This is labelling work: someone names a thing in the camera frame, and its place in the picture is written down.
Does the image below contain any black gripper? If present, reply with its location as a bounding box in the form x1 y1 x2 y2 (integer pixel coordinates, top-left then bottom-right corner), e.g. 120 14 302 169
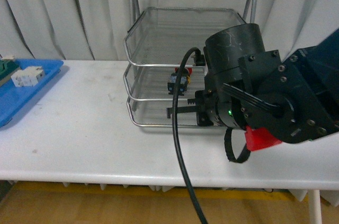
166 74 240 129

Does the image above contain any red emergency stop button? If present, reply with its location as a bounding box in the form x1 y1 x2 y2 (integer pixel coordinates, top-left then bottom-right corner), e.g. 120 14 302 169
167 67 192 96

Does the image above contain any white curtain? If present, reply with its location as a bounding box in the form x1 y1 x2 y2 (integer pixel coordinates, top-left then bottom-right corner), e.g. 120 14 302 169
1 0 338 60

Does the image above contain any white table leg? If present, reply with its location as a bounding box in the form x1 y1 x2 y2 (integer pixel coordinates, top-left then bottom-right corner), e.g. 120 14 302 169
307 190 322 224

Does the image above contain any white circuit breaker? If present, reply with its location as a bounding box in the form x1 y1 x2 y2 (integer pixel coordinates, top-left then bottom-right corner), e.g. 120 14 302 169
11 66 45 87

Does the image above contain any blue plastic tray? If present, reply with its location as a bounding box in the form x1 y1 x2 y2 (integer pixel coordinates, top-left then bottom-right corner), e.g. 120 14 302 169
1 59 64 127

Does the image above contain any green terminal block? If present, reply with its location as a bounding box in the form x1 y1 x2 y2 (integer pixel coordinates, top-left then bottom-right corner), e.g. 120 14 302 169
0 56 20 86

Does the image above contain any black cable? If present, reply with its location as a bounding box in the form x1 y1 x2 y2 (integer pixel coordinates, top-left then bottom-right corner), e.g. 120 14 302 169
171 47 209 224

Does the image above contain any silver wire mesh rack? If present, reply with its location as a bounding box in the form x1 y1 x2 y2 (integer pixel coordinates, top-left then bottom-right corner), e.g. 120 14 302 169
123 0 257 128

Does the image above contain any black cable tie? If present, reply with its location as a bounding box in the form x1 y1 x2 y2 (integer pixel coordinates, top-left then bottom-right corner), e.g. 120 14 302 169
224 127 251 164

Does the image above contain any red plastic mount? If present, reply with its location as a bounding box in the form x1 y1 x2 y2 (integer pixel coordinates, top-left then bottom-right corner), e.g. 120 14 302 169
245 126 282 151

